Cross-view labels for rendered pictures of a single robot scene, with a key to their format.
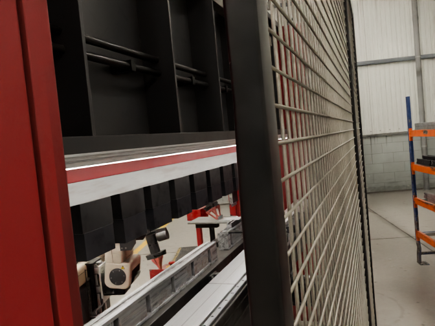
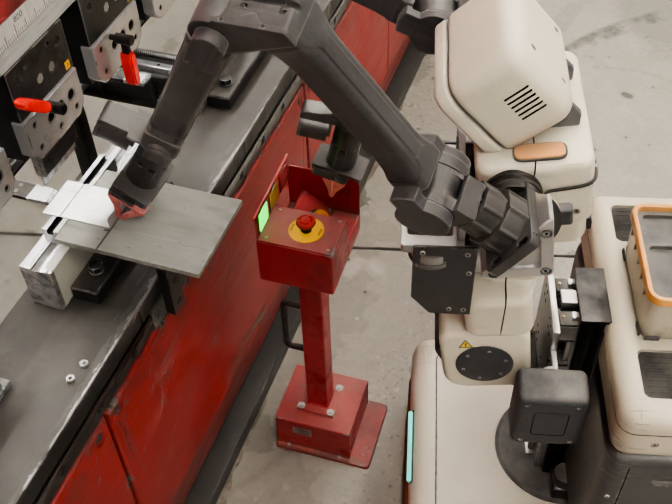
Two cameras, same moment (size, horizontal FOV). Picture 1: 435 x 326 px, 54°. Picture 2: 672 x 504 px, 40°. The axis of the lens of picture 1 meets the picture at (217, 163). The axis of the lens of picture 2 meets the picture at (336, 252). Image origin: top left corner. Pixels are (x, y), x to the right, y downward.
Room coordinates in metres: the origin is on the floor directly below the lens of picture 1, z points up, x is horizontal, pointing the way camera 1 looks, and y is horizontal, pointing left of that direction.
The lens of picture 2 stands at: (3.71, 0.37, 2.08)
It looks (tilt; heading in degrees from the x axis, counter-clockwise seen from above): 47 degrees down; 180
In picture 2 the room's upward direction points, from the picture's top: 2 degrees counter-clockwise
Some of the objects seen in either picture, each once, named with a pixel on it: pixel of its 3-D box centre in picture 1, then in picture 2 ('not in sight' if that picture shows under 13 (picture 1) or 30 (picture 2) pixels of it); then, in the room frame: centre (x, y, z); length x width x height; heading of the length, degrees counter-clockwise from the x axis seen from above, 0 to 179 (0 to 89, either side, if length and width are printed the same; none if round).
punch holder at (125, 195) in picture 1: (123, 214); not in sight; (1.45, 0.34, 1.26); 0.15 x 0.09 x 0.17; 160
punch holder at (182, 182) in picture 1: (175, 196); not in sight; (1.83, 0.20, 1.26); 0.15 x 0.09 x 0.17; 160
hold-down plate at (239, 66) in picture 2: not in sight; (244, 62); (2.01, 0.19, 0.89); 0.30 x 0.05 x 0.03; 160
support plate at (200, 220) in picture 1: (212, 220); (150, 221); (2.60, 0.06, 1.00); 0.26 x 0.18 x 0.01; 70
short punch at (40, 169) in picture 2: (233, 197); (54, 144); (2.55, -0.08, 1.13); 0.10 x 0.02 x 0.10; 160
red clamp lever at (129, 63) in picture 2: not in sight; (125, 59); (2.43, 0.04, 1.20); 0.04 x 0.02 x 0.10; 70
